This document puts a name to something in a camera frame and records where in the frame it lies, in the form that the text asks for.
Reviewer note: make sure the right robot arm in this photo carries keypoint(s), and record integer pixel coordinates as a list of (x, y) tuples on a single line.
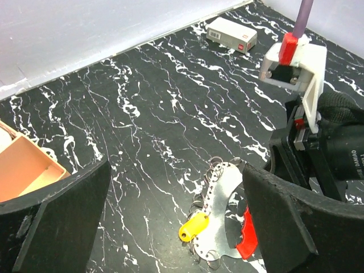
[(333, 155)]

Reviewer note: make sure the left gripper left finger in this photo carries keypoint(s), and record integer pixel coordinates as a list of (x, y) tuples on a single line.
[(53, 228)]

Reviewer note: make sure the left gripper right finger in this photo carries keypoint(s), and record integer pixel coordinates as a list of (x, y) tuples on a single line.
[(299, 230)]

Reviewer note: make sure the white box red label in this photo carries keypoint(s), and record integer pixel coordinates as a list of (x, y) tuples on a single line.
[(231, 34)]

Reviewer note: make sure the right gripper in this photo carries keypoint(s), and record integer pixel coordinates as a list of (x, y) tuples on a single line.
[(297, 154)]

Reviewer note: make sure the key with yellow tag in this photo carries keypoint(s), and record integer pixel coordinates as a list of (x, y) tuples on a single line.
[(193, 227)]

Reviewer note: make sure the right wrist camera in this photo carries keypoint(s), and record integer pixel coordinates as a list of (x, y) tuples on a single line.
[(298, 65)]

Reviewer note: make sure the red black keyring holder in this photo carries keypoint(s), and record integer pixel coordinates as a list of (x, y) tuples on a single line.
[(211, 244)]

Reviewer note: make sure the peach plastic desk organizer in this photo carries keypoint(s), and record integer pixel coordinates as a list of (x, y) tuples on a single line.
[(25, 167)]

